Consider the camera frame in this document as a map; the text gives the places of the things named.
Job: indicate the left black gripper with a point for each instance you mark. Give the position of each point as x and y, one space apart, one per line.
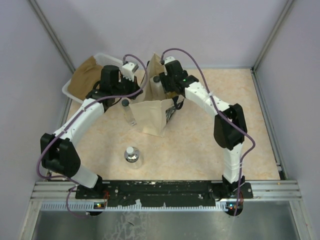
133 85

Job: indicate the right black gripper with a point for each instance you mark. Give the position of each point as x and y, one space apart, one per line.
164 77

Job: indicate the white square bottle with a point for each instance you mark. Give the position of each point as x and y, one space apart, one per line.
157 88

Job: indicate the clear bottle dark cap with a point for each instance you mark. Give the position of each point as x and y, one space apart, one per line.
127 112

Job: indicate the beige canvas tote bag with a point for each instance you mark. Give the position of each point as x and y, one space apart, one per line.
151 115

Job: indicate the clear bottle white cap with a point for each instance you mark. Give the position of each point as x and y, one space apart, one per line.
133 157

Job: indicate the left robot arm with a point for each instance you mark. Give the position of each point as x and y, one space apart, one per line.
58 150

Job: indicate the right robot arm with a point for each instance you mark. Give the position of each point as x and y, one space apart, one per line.
229 127

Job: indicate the white plastic basket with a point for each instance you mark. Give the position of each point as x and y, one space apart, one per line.
102 59

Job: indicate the brown cloth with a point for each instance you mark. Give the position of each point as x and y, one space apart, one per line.
84 78

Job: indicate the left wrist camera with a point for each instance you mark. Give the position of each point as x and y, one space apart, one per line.
128 70

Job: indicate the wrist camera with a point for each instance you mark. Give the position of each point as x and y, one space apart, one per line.
167 60
128 70

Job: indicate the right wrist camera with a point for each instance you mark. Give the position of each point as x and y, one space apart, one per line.
167 60

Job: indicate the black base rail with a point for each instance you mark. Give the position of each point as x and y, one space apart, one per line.
159 193

